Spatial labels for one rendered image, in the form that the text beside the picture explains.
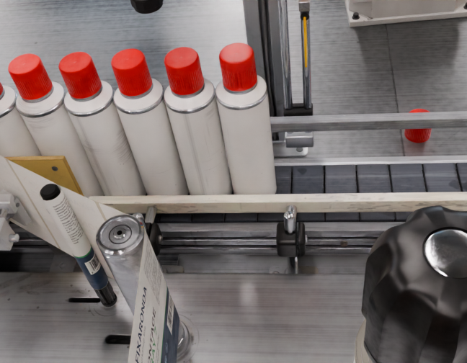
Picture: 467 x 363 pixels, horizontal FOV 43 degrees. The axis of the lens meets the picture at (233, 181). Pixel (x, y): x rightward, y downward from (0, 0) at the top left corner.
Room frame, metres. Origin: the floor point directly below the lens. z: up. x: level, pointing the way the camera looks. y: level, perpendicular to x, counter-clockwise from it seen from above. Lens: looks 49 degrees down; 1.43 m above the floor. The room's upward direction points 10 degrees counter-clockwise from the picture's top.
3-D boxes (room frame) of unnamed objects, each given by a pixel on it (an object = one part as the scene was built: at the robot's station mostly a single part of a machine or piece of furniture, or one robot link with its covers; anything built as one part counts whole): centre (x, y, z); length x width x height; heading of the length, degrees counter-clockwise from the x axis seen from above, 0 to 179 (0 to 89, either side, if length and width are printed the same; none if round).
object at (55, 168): (0.47, 0.22, 0.94); 0.10 x 0.01 x 0.09; 78
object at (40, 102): (0.49, 0.18, 0.98); 0.05 x 0.05 x 0.20
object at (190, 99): (0.46, 0.03, 0.98); 0.05 x 0.05 x 0.20
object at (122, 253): (0.28, 0.09, 0.97); 0.05 x 0.05 x 0.19
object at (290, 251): (0.36, -0.05, 0.89); 0.03 x 0.03 x 0.12; 78
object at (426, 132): (0.54, -0.26, 0.85); 0.03 x 0.03 x 0.03
